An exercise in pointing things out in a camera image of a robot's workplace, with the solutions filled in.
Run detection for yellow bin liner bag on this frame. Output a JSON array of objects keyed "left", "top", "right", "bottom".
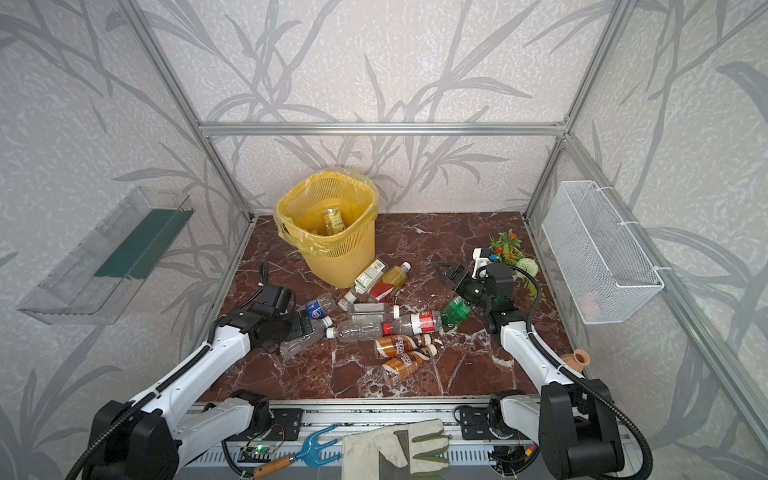
[{"left": 273, "top": 167, "right": 379, "bottom": 258}]

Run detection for clear crushed plastic bottle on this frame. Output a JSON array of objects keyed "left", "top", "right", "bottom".
[{"left": 279, "top": 317, "right": 333, "bottom": 362}]

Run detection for green plastic bottle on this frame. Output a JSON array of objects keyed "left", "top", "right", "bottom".
[{"left": 440, "top": 296, "right": 473, "bottom": 332}]

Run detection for small clear grey bottle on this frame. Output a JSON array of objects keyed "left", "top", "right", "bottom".
[{"left": 348, "top": 303, "right": 401, "bottom": 322}]

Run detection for clear bottle blue label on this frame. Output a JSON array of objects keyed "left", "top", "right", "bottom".
[{"left": 304, "top": 292, "right": 337, "bottom": 320}]

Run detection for blue garden hand fork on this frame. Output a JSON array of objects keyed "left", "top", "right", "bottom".
[{"left": 252, "top": 425, "right": 341, "bottom": 479}]

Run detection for white wire mesh basket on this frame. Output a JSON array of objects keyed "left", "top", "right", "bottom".
[{"left": 542, "top": 180, "right": 665, "bottom": 325}]

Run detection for white green work glove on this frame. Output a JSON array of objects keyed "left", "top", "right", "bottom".
[{"left": 341, "top": 419, "right": 451, "bottom": 479}]

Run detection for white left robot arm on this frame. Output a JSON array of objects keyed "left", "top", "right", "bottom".
[{"left": 67, "top": 304, "right": 313, "bottom": 479}]

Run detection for clear bottle red label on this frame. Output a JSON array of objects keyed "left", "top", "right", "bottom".
[{"left": 382, "top": 310, "right": 444, "bottom": 336}]

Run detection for yellow liquid bottle red label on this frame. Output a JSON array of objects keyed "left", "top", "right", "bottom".
[{"left": 369, "top": 262, "right": 412, "bottom": 302}]

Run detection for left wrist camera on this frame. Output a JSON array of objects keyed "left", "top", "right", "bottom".
[{"left": 249, "top": 284, "right": 294, "bottom": 318}]

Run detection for small terracotta vase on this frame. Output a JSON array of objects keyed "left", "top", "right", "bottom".
[{"left": 561, "top": 349, "right": 591, "bottom": 373}]

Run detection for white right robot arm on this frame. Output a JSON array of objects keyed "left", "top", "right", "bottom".
[{"left": 436, "top": 262, "right": 654, "bottom": 479}]

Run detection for green circuit board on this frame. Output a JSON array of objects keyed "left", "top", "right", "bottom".
[{"left": 238, "top": 444, "right": 279, "bottom": 463}]

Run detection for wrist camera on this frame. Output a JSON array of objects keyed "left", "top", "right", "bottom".
[
  {"left": 472, "top": 248, "right": 498, "bottom": 278},
  {"left": 249, "top": 284, "right": 294, "bottom": 318}
]

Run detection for clear wall shelf green mat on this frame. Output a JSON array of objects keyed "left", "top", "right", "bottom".
[{"left": 18, "top": 187, "right": 194, "bottom": 325}]

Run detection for potted plant red flowers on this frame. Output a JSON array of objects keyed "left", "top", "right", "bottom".
[{"left": 490, "top": 230, "right": 539, "bottom": 278}]

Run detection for yellow ribbed plastic bin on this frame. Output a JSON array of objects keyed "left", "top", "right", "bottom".
[{"left": 273, "top": 167, "right": 380, "bottom": 289}]

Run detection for white green label bottle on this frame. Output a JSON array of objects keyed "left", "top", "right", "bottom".
[{"left": 337, "top": 259, "right": 387, "bottom": 312}]

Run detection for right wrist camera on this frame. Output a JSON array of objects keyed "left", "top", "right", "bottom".
[{"left": 472, "top": 248, "right": 498, "bottom": 278}]

